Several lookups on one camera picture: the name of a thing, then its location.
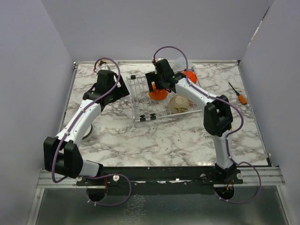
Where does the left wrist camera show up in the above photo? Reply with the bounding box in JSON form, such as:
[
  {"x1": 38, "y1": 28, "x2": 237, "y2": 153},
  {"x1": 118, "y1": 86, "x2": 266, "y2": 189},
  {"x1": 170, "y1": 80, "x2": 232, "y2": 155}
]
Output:
[{"x1": 99, "y1": 65, "x2": 111, "y2": 71}]

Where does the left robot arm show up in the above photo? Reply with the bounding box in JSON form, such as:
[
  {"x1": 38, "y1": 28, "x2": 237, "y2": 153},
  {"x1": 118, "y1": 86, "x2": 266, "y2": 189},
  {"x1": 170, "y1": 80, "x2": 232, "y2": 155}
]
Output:
[{"x1": 43, "y1": 69, "x2": 129, "y2": 185}]

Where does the clear plastic container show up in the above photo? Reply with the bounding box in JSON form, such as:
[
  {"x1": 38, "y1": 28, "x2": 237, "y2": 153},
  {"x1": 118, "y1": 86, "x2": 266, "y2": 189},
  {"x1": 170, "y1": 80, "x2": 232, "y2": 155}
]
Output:
[{"x1": 171, "y1": 56, "x2": 195, "y2": 72}]

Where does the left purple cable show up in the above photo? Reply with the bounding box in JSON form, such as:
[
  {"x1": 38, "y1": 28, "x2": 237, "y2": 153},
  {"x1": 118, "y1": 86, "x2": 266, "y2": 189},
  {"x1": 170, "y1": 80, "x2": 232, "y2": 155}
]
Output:
[{"x1": 51, "y1": 57, "x2": 133, "y2": 207}]

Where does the silver wire dish rack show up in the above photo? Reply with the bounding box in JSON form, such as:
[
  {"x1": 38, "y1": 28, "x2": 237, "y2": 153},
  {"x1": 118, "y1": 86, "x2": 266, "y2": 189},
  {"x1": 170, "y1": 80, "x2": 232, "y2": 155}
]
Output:
[{"x1": 126, "y1": 67, "x2": 210, "y2": 128}]

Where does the yellow black small clamp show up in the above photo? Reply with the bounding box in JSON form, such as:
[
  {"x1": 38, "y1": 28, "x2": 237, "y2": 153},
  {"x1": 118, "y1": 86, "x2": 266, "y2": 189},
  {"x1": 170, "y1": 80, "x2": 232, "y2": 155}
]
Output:
[{"x1": 98, "y1": 60, "x2": 107, "y2": 67}]

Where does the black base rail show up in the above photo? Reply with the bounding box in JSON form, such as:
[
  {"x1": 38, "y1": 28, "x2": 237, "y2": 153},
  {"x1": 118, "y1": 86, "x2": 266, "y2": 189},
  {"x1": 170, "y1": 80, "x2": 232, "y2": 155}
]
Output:
[{"x1": 77, "y1": 166, "x2": 243, "y2": 196}]

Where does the beige ceramic bowl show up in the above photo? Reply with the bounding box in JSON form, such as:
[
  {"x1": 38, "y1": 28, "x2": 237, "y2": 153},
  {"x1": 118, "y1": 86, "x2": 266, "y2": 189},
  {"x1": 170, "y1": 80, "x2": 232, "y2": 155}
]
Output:
[{"x1": 168, "y1": 95, "x2": 189, "y2": 114}]

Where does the orange plastic bowl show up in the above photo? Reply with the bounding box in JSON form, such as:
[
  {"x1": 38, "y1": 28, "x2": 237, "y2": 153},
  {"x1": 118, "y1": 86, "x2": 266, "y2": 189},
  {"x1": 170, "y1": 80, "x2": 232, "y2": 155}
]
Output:
[{"x1": 182, "y1": 71, "x2": 197, "y2": 84}]

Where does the orange handled screwdriver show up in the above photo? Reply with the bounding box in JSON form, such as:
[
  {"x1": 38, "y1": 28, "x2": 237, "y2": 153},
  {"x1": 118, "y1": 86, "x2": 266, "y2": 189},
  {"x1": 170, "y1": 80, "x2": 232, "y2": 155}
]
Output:
[{"x1": 228, "y1": 82, "x2": 248, "y2": 105}]

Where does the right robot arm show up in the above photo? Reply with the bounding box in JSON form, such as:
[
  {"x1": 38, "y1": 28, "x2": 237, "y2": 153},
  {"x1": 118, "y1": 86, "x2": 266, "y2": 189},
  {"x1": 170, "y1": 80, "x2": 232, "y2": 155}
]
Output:
[{"x1": 145, "y1": 59, "x2": 236, "y2": 183}]

